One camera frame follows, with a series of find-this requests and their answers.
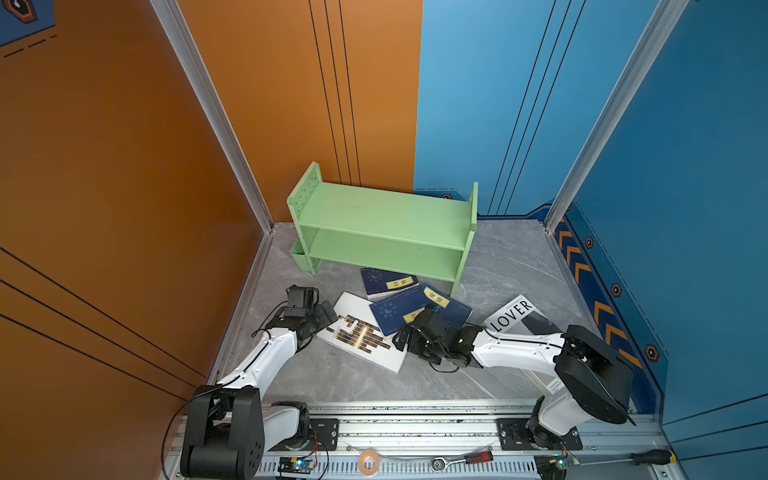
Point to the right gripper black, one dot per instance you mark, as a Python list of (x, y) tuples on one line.
[(413, 336)]

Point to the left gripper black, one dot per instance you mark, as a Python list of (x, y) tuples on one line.
[(322, 317)]

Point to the white book with brown pattern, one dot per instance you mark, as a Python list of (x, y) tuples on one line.
[(357, 332)]

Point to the white LOVER book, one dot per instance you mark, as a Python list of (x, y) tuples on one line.
[(521, 317)]

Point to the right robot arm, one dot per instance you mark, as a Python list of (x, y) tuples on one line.
[(596, 380)]

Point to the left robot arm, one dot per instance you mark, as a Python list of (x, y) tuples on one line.
[(228, 430)]

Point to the blue book top middle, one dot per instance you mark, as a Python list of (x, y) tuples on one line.
[(395, 312)]

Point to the blue book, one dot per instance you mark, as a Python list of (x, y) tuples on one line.
[(395, 312), (381, 284), (453, 311)]

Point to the blue book rear left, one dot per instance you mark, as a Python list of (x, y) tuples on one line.
[(381, 284)]

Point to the blue book lower right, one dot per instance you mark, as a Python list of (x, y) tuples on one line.
[(453, 311)]

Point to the green two-tier shelf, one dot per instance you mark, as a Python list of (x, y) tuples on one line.
[(413, 234)]

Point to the tape roll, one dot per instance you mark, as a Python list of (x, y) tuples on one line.
[(369, 463)]

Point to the small circuit board left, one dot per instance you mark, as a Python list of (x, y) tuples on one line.
[(296, 467)]

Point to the small circuit board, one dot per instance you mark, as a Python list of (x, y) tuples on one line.
[(296, 467), (553, 468)]

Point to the small circuit board right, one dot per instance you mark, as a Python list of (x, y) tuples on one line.
[(553, 468)]

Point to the yellow black screwdriver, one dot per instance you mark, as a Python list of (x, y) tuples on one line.
[(652, 457)]

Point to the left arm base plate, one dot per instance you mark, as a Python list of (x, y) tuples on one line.
[(324, 430)]

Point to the ratchet with red handle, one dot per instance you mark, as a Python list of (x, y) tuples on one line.
[(439, 464)]

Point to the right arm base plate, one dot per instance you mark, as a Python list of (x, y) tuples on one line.
[(514, 434)]

